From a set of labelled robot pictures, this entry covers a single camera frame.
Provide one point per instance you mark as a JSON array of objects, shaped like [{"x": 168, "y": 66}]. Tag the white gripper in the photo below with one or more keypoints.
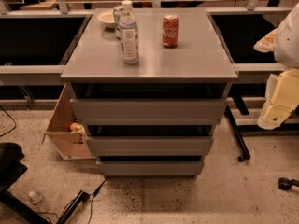
[{"x": 288, "y": 44}]

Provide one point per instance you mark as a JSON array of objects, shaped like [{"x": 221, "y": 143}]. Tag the grey bottom drawer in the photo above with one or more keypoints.
[{"x": 150, "y": 168}]

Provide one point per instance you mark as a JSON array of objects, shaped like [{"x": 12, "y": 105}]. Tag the grey drawer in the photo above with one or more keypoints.
[
  {"x": 148, "y": 111},
  {"x": 150, "y": 146},
  {"x": 150, "y": 168}
]

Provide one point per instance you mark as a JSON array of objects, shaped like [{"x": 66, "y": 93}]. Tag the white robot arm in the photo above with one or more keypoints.
[{"x": 283, "y": 41}]

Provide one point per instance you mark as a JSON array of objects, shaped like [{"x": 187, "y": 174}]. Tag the grey drawer cabinet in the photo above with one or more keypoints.
[{"x": 198, "y": 68}]

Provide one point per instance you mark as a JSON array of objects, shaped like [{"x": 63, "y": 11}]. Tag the grey middle drawer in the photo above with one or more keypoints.
[{"x": 150, "y": 146}]

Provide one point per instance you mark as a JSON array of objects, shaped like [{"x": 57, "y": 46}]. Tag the grey top drawer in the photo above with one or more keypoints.
[{"x": 148, "y": 111}]

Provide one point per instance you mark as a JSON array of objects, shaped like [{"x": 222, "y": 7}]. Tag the black table leg with caster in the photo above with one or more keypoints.
[{"x": 242, "y": 145}]

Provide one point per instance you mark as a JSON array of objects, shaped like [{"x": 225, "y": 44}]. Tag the black caster wheel right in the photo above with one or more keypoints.
[{"x": 286, "y": 184}]

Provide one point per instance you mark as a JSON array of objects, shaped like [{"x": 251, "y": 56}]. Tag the red cola can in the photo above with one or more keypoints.
[{"x": 170, "y": 30}]

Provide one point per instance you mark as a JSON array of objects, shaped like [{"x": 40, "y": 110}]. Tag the clear plastic water bottle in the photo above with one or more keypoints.
[{"x": 129, "y": 33}]

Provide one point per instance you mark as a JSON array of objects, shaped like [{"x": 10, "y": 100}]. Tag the white ceramic bowl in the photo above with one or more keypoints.
[{"x": 106, "y": 18}]

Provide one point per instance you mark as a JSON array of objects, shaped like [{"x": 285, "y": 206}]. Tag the orange fruit in box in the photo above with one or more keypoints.
[{"x": 73, "y": 126}]

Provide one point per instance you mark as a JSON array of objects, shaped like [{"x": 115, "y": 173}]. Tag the cardboard box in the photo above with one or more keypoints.
[{"x": 70, "y": 145}]

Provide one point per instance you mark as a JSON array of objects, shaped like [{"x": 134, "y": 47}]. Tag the black bar on floor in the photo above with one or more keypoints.
[{"x": 70, "y": 208}]

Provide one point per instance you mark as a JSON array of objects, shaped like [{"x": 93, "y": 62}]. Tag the plastic bottle on floor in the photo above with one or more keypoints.
[{"x": 38, "y": 201}]

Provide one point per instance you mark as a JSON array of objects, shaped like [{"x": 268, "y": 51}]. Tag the black chair base left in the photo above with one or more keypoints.
[{"x": 10, "y": 171}]

